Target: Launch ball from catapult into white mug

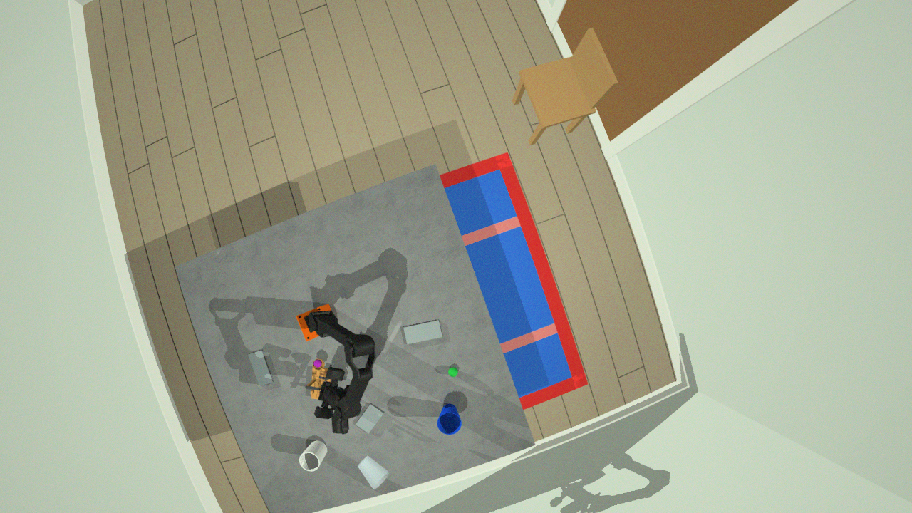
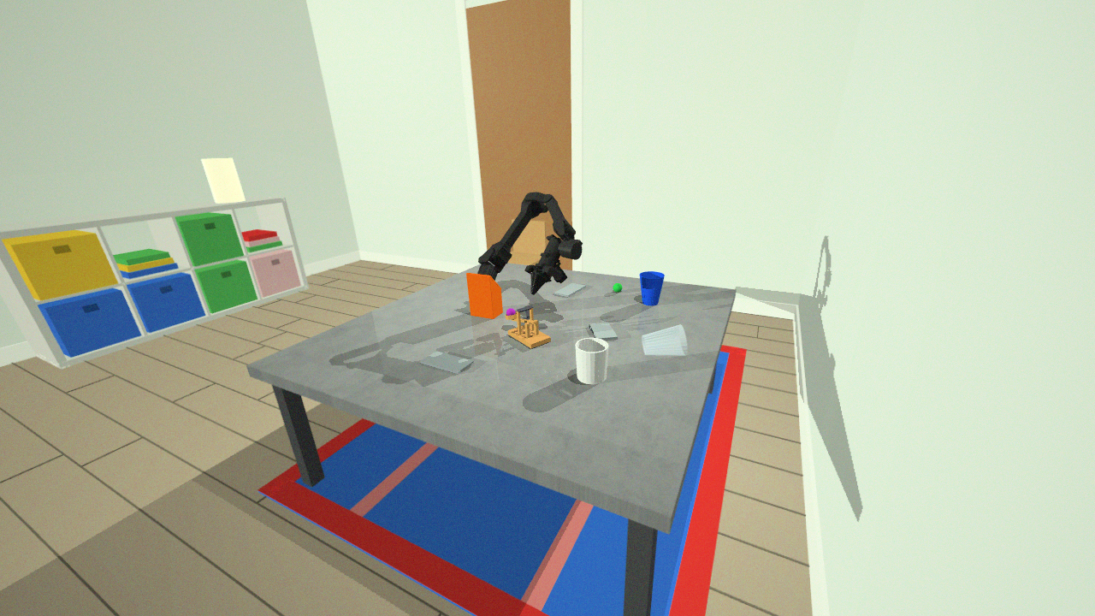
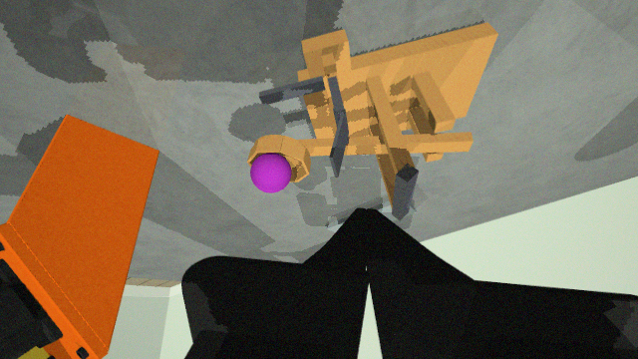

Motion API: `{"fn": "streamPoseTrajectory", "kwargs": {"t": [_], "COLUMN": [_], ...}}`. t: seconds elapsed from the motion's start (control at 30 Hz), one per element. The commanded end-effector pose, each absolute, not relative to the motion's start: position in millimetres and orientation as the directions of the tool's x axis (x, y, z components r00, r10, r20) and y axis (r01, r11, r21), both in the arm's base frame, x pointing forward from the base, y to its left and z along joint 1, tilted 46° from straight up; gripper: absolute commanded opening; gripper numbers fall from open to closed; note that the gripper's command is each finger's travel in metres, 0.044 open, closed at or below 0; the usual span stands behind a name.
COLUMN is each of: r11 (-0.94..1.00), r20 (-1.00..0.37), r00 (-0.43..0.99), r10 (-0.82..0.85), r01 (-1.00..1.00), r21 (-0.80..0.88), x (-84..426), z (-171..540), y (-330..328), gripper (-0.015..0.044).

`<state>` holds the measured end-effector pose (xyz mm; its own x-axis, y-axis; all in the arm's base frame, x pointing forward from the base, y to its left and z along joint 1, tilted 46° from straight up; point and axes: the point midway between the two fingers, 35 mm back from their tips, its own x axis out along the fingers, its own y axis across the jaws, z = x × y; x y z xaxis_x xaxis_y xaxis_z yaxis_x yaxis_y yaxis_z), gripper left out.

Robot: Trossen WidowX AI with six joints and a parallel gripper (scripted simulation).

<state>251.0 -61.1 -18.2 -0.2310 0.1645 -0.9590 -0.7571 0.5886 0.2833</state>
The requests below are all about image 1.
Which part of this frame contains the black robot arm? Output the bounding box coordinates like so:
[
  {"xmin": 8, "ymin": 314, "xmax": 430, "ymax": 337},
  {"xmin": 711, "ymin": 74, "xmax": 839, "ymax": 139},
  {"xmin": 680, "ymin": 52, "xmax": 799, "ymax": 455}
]
[{"xmin": 304, "ymin": 310, "xmax": 376, "ymax": 434}]

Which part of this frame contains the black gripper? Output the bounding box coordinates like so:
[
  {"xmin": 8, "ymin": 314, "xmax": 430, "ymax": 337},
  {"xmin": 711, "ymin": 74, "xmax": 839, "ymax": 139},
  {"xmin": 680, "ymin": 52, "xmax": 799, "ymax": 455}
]
[{"xmin": 314, "ymin": 367, "xmax": 345, "ymax": 419}]

